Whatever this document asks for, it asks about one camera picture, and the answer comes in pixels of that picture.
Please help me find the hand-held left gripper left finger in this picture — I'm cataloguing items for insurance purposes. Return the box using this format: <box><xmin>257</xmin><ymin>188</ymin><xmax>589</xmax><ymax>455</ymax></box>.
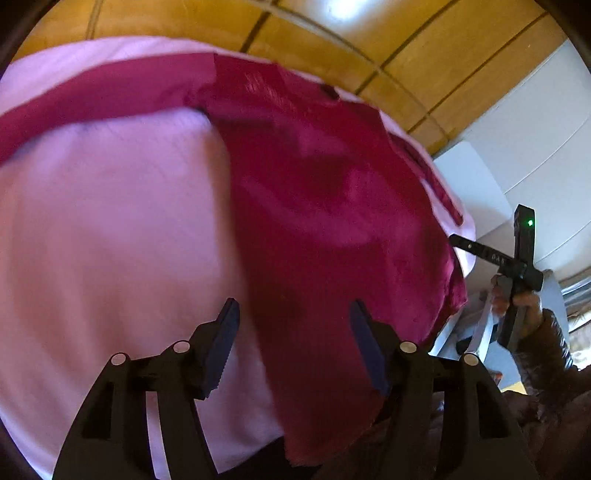
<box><xmin>53</xmin><ymin>298</ymin><xmax>241</xmax><ymax>480</ymax></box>

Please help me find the grey metal bar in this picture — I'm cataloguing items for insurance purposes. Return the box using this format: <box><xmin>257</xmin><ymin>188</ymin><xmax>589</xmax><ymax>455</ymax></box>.
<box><xmin>464</xmin><ymin>291</ymin><xmax>500</xmax><ymax>358</ymax></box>

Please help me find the pink bed sheet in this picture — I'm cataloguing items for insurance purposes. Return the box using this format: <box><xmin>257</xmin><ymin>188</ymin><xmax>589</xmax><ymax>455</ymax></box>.
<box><xmin>0</xmin><ymin>37</ymin><xmax>477</xmax><ymax>478</ymax></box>

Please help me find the dark red garment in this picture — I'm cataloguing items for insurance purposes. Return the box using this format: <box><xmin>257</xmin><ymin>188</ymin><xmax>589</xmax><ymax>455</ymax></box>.
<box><xmin>0</xmin><ymin>51</ymin><xmax>467</xmax><ymax>467</ymax></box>

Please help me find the person's right forearm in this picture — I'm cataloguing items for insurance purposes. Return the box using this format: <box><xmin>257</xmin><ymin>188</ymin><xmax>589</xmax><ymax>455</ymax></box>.
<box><xmin>510</xmin><ymin>308</ymin><xmax>580</xmax><ymax>407</ymax></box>

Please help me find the white cabinet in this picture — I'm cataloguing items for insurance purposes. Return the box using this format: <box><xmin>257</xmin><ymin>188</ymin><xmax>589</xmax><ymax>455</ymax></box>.
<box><xmin>455</xmin><ymin>39</ymin><xmax>591</xmax><ymax>284</ymax></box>

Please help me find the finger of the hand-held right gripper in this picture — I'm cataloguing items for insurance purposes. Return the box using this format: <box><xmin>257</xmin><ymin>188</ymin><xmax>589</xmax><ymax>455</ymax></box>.
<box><xmin>449</xmin><ymin>233</ymin><xmax>516</xmax><ymax>274</ymax></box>

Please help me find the person's right hand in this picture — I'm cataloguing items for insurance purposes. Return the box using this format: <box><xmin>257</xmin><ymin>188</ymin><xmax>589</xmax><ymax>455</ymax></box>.
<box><xmin>490</xmin><ymin>274</ymin><xmax>542</xmax><ymax>325</ymax></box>

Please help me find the wooden wardrobe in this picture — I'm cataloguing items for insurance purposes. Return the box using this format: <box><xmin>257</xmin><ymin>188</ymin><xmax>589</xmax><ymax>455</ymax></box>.
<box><xmin>14</xmin><ymin>0</ymin><xmax>571</xmax><ymax>155</ymax></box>

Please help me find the person's dark brown jacket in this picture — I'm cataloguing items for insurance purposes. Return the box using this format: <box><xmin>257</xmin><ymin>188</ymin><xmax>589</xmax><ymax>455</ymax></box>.
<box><xmin>316</xmin><ymin>364</ymin><xmax>591</xmax><ymax>480</ymax></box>

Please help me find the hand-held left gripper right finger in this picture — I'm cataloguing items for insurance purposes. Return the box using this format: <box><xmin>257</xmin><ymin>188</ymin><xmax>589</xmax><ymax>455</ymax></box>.
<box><xmin>348</xmin><ymin>299</ymin><xmax>539</xmax><ymax>480</ymax></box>

